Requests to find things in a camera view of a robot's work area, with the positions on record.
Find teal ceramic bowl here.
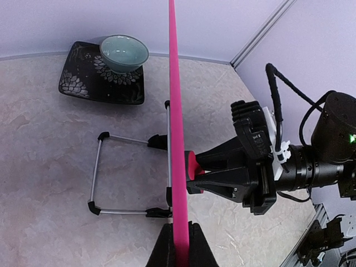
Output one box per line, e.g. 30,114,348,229
100,35,150,74

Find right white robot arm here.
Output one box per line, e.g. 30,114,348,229
185,91,355,215

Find red black whiteboard eraser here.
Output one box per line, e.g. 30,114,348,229
185,151,205,194

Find pink framed whiteboard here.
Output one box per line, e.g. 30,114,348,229
169,1,190,266

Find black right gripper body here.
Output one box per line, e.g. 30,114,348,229
243,156,276,216

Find wire whiteboard easel stand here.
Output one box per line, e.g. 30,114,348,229
87,100,173,219

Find right aluminium frame post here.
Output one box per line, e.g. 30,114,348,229
230,0,296,70

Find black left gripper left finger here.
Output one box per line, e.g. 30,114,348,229
146,223,175,267

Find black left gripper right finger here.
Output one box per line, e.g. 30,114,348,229
189,221,219,267

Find front aluminium rail base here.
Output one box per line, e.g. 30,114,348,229
278,202,356,267

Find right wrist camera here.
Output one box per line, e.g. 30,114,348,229
230,100,291,179

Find black floral square plate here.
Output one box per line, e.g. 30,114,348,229
58,41,145,105

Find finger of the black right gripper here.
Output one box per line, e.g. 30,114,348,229
186,167,256,203
196,137,246,171

